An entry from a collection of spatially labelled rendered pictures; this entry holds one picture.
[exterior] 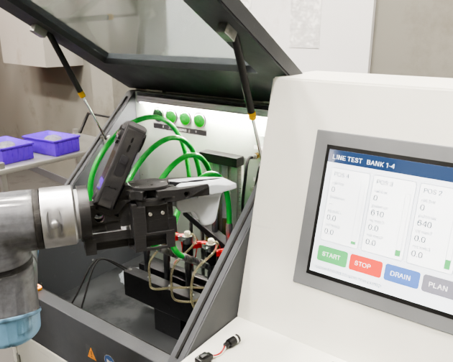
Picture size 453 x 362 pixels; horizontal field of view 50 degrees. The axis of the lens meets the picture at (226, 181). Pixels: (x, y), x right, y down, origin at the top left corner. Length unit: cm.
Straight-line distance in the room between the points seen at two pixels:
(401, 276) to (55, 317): 89
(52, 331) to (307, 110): 91
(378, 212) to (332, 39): 190
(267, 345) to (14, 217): 71
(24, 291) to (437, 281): 73
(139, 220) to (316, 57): 237
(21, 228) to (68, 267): 109
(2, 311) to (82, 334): 71
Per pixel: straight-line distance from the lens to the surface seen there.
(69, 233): 60
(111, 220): 63
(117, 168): 60
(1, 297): 64
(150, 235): 62
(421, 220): 101
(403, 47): 267
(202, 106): 149
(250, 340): 116
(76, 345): 139
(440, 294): 102
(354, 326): 110
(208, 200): 64
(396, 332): 107
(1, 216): 60
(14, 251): 62
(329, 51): 284
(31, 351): 162
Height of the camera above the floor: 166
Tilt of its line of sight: 18 degrees down
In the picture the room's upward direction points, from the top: straight up
